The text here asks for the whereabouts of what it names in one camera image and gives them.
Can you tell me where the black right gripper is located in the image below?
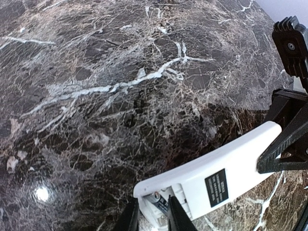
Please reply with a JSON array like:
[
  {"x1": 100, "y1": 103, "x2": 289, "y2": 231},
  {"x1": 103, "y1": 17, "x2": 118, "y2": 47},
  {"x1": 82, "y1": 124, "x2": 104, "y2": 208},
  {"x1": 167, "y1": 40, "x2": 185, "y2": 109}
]
[{"x1": 257, "y1": 89, "x2": 308, "y2": 174}]

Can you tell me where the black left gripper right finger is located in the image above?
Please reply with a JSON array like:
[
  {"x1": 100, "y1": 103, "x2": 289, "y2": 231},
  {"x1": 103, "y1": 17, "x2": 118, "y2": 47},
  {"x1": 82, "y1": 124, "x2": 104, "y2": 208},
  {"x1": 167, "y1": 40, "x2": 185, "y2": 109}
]
[{"x1": 167, "y1": 195, "x2": 197, "y2": 231}]

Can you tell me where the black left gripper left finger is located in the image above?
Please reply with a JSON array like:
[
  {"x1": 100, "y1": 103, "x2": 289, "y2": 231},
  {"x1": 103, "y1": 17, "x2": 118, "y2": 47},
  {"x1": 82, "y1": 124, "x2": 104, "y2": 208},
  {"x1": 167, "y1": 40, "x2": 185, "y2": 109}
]
[{"x1": 115, "y1": 198, "x2": 140, "y2": 231}]

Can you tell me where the white and red remote control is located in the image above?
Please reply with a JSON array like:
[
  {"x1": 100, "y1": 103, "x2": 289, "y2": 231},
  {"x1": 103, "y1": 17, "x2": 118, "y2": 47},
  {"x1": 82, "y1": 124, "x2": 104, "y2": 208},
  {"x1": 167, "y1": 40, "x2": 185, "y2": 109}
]
[{"x1": 133, "y1": 121, "x2": 282, "y2": 231}]

